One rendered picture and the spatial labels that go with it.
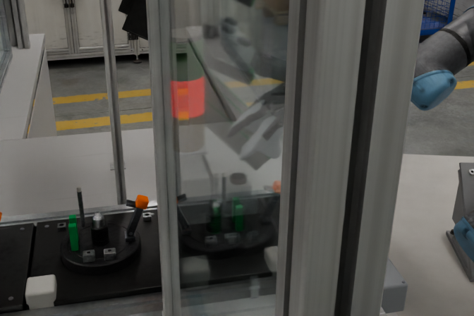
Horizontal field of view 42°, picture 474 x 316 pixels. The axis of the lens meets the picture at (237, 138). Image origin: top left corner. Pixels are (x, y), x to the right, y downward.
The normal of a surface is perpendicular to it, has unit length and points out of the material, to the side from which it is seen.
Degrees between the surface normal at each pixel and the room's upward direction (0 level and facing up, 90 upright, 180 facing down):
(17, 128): 0
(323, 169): 90
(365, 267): 90
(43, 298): 90
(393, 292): 90
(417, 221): 0
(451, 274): 0
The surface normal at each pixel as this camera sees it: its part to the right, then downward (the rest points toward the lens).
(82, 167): 0.01, -0.90
